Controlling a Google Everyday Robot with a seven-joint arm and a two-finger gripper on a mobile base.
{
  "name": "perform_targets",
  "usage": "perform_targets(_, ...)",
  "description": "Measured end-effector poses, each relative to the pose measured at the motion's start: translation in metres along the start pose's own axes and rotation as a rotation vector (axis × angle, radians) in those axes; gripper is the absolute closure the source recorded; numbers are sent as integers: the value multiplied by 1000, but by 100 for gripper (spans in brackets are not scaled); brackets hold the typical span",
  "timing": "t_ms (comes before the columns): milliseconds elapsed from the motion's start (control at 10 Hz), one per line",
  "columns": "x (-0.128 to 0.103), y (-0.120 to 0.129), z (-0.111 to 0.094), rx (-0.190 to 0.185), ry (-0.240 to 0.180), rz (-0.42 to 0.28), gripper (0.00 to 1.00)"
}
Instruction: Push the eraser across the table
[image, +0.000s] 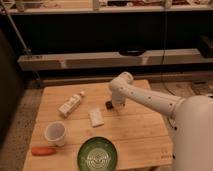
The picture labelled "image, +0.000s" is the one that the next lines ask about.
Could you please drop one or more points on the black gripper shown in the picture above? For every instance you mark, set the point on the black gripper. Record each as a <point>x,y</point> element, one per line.
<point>109,105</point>

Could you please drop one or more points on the white eraser block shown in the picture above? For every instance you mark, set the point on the white eraser block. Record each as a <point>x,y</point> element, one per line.
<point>96,117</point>

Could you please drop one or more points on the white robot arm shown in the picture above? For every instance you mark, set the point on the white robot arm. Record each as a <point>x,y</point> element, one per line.
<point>193,116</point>

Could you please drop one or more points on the white carton bottle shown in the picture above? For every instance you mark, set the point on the white carton bottle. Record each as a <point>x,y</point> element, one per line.
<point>69,106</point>

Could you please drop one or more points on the long white shelf beam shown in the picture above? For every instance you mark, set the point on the long white shelf beam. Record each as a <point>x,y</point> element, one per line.
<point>110,59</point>

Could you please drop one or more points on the green patterned plate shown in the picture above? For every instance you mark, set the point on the green patterned plate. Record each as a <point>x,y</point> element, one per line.
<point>97,154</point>

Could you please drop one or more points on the black bowl on shelf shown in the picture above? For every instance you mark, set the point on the black bowl on shelf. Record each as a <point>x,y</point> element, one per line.
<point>132,52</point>

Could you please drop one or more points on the clear plastic cup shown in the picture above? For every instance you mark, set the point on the clear plastic cup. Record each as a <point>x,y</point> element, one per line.
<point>55,133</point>

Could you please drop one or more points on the orange carrot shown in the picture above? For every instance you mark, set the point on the orange carrot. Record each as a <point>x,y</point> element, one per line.
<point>43,151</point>

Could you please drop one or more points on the metal diagonal pole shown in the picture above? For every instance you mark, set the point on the metal diagonal pole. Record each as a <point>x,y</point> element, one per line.
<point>26,49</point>

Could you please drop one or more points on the upper wooden shelf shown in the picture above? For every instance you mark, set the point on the upper wooden shelf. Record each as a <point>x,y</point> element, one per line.
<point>101,6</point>

